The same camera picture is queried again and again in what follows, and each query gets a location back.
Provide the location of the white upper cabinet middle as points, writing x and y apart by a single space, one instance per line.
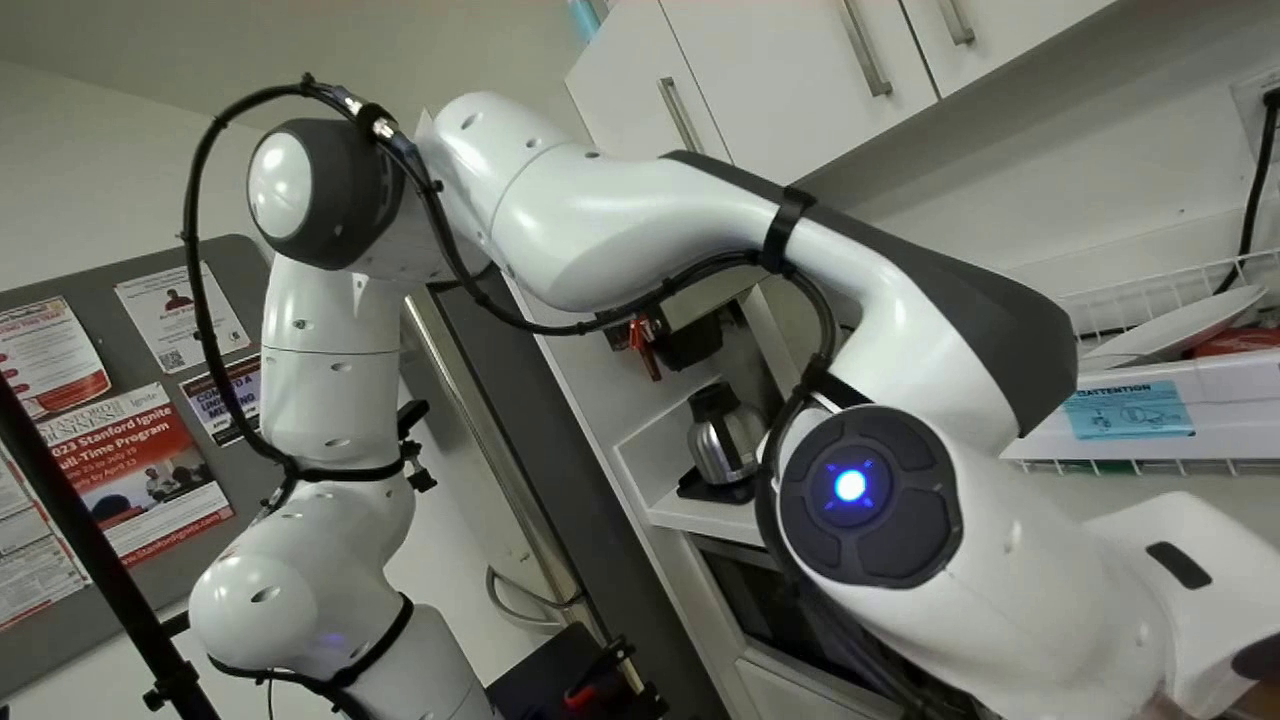
800 81

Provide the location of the black coffee maker machine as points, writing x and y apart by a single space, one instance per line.
737 331

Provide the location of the grey notice board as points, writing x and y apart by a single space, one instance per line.
115 377

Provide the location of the steel coffee carafe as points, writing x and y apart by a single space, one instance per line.
727 438

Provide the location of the built-in microwave oven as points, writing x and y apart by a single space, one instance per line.
789 617

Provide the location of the white cabinet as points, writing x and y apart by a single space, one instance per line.
639 92
960 41
800 81

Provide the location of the white upper cabinet left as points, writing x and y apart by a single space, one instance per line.
639 92

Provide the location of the white upper cabinet right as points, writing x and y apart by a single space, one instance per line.
960 41

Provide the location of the black tripod stand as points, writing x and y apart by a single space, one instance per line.
175 677

